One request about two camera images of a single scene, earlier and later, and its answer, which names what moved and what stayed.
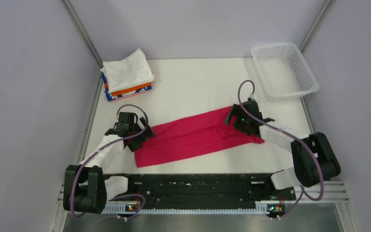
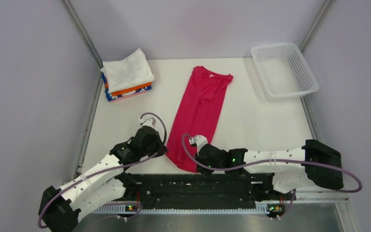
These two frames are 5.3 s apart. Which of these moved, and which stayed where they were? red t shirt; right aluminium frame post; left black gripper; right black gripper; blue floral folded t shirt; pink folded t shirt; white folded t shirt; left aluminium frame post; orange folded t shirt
Moved: left black gripper; right black gripper; red t shirt
Stayed: blue floral folded t shirt; orange folded t shirt; pink folded t shirt; left aluminium frame post; white folded t shirt; right aluminium frame post
